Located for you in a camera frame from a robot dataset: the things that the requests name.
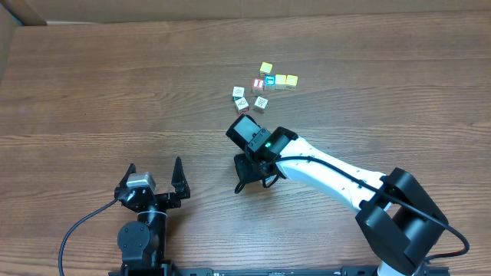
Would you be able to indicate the red letter I block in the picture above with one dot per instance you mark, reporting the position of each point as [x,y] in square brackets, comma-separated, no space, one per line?
[258,86]

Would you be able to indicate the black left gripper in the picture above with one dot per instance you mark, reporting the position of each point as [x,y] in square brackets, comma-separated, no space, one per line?
[154,199]

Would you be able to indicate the white block red side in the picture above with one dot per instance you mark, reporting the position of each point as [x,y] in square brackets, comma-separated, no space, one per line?
[242,105]

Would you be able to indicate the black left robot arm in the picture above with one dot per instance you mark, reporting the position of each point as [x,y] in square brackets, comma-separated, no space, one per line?
[142,242]

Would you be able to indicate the yellow block far top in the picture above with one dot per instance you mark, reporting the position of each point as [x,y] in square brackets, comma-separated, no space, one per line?
[266,68]

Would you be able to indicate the blue letter block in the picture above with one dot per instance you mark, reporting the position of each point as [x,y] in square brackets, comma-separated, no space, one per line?
[269,82]

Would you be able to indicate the yellow block middle row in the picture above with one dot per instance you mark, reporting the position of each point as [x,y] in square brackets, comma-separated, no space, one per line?
[280,81]

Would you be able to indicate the white block green side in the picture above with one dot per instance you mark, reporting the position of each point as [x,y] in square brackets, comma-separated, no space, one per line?
[237,93]

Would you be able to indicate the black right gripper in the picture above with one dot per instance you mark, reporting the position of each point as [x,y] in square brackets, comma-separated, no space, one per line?
[245,172]

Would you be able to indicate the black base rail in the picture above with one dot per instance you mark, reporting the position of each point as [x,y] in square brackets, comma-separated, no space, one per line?
[369,270]

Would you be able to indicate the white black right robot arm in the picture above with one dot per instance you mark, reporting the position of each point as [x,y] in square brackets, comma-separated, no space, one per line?
[396,215]

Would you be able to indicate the white letter W block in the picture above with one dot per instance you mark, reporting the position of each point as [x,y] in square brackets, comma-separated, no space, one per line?
[260,104]

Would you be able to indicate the yellow block row end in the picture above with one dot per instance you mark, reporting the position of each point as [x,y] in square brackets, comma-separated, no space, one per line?
[291,82]

